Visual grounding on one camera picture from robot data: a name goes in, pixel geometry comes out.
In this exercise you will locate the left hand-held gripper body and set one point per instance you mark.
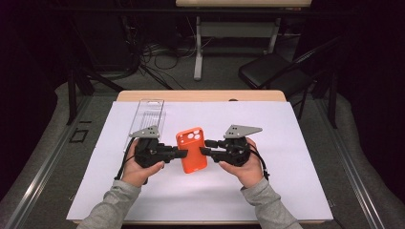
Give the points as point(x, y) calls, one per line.
point(149, 152)

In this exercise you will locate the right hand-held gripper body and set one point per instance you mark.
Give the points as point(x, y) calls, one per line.
point(237, 151)

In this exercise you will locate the orange phone case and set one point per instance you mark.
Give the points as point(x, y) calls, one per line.
point(191, 152)

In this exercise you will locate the clear plastic bin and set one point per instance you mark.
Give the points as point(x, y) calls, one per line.
point(149, 114)

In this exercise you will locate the person's left hand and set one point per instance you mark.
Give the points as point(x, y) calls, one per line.
point(137, 173)

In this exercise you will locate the person's right hand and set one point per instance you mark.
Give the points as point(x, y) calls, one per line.
point(250, 173)

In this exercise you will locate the white table mat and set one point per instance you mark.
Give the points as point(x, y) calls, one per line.
point(203, 197)

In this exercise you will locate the black folding chair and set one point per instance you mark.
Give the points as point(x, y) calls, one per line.
point(270, 71)

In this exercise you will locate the black metal stand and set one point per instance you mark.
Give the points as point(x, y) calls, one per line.
point(76, 82)

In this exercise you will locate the white-legged desk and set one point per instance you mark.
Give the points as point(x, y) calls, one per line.
point(235, 28)

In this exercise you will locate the metal floor rail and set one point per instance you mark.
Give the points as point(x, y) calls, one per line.
point(41, 171)
point(353, 171)

